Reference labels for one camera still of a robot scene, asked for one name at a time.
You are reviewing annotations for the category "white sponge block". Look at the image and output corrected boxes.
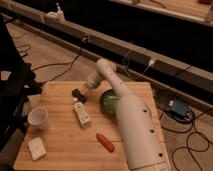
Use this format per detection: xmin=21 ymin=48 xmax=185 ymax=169
xmin=28 ymin=137 xmax=47 ymax=161

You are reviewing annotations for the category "long metal rail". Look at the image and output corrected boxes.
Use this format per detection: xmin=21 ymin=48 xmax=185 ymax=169
xmin=0 ymin=0 xmax=213 ymax=106

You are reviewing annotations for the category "white paper cup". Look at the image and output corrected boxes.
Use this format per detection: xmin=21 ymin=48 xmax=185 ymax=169
xmin=28 ymin=107 xmax=49 ymax=131

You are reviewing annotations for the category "white tube with cap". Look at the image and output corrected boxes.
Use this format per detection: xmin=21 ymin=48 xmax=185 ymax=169
xmin=73 ymin=98 xmax=91 ymax=128

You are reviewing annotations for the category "green bowl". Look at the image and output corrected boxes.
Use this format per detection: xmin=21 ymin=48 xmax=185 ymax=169
xmin=100 ymin=89 xmax=119 ymax=119

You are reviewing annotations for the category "black floor cable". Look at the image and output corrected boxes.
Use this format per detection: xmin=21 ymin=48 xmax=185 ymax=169
xmin=156 ymin=99 xmax=213 ymax=171

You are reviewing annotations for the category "black equipment stand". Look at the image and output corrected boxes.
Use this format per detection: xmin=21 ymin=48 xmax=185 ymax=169
xmin=0 ymin=14 xmax=42 ymax=152

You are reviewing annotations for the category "black eraser block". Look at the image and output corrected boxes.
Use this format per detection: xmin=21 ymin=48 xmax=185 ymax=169
xmin=72 ymin=89 xmax=87 ymax=103

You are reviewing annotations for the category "blue power box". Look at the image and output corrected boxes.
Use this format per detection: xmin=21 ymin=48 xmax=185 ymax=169
xmin=169 ymin=99 xmax=189 ymax=118

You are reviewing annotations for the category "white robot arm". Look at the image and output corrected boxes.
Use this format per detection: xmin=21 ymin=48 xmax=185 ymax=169
xmin=85 ymin=59 xmax=171 ymax=171

